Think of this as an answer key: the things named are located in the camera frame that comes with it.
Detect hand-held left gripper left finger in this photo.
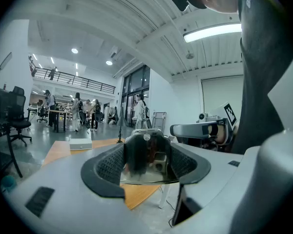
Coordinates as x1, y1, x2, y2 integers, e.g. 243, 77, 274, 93
4, 142, 153, 234

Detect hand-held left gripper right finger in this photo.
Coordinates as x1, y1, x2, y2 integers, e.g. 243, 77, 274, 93
170, 142, 257, 234

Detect black framed glass doors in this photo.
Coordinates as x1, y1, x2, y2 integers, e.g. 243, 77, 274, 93
121, 65, 151, 128

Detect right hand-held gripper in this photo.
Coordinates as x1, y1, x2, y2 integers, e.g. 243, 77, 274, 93
170, 101, 239, 146

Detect black office chair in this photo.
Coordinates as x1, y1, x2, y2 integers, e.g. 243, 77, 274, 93
37, 106, 49, 123
7, 86, 33, 148

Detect small metal clip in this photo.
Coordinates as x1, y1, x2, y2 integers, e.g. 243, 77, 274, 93
119, 128, 180, 186

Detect folded grey cart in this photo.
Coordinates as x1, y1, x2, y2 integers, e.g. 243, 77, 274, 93
151, 111, 167, 134

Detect black head-mounted camera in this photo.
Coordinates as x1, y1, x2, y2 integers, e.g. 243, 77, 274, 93
170, 0, 189, 12

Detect person's black shirt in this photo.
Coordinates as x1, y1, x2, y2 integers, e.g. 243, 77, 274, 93
230, 0, 293, 156

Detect long ceiling light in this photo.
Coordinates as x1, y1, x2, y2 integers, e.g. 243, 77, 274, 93
183, 23, 243, 43

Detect white flat box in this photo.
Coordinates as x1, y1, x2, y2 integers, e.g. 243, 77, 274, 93
69, 137, 93, 151

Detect black balcony railing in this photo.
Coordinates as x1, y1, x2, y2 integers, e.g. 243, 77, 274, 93
31, 66, 116, 95

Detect round wooden table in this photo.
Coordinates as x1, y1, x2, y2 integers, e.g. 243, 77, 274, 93
48, 109, 73, 133

